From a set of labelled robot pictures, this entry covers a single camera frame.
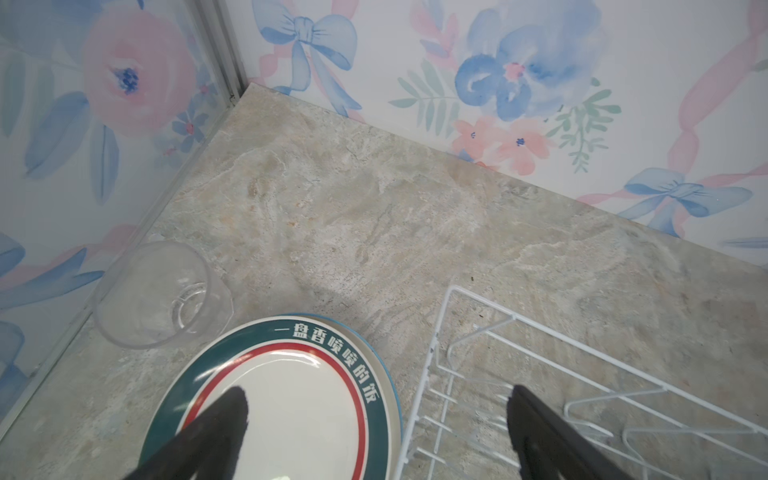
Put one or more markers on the white wire dish rack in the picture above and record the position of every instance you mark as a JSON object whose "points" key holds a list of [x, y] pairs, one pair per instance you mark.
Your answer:
{"points": [[657, 413]]}

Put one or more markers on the left corner aluminium post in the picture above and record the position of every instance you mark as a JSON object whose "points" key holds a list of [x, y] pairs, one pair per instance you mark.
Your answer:
{"points": [[214, 19]]}

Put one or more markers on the clear glass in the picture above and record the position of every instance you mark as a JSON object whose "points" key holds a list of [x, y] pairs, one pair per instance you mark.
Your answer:
{"points": [[161, 294]]}

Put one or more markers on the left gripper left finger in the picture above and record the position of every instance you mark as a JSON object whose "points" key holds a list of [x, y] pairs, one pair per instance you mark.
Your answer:
{"points": [[208, 448]]}

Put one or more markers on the plain white plate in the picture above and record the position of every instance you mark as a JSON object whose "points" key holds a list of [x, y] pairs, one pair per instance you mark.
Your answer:
{"points": [[316, 407]]}

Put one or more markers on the watermelon pattern plate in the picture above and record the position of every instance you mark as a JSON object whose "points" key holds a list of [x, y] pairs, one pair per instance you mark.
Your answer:
{"points": [[391, 398]]}

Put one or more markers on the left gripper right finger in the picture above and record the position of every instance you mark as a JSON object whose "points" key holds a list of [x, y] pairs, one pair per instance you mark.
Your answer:
{"points": [[548, 448]]}

